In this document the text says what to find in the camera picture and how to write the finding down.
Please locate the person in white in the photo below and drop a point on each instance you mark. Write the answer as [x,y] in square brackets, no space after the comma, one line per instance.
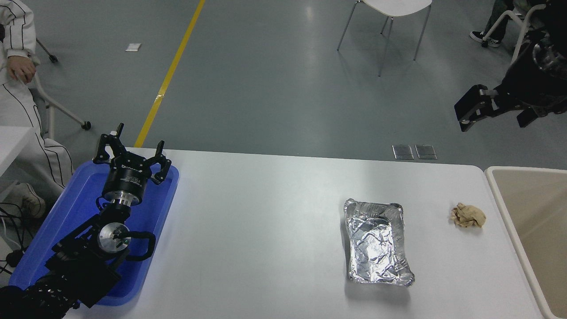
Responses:
[17,110]

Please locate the white chair with metal legs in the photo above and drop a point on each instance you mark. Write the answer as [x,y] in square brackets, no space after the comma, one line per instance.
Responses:
[394,5]

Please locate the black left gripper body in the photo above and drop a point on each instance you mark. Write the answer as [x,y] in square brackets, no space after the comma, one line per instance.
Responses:
[126,179]

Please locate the small white side table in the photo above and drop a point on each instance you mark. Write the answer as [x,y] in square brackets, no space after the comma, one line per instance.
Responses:
[11,144]

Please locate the person's hand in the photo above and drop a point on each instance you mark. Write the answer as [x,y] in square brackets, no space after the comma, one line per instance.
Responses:
[21,68]

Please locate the wheeled chair with white frame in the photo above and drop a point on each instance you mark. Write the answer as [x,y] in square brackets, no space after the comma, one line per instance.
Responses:
[62,111]

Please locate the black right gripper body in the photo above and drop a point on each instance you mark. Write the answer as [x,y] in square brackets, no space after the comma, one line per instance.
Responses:
[527,88]

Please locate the large pale bin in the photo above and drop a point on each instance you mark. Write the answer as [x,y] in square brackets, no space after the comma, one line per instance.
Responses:
[536,221]

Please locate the crumpled tan paper ball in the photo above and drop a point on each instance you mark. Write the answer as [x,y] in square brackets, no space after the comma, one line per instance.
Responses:
[468,215]

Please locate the white tube frame chair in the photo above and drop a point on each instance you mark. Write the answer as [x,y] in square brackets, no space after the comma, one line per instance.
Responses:
[522,26]

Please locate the silver foil tray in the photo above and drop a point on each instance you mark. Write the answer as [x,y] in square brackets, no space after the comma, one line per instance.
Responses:
[376,243]

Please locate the person with black shoes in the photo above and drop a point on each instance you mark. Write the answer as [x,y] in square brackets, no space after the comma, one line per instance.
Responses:
[494,26]

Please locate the blue plastic tray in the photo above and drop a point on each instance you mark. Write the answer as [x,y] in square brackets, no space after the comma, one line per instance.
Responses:
[75,208]

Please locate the metal floor plate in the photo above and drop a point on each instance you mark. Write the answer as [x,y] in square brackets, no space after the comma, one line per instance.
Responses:
[426,151]
[403,152]

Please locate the yellow floor tape line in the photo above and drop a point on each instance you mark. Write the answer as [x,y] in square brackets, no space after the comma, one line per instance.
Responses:
[168,79]

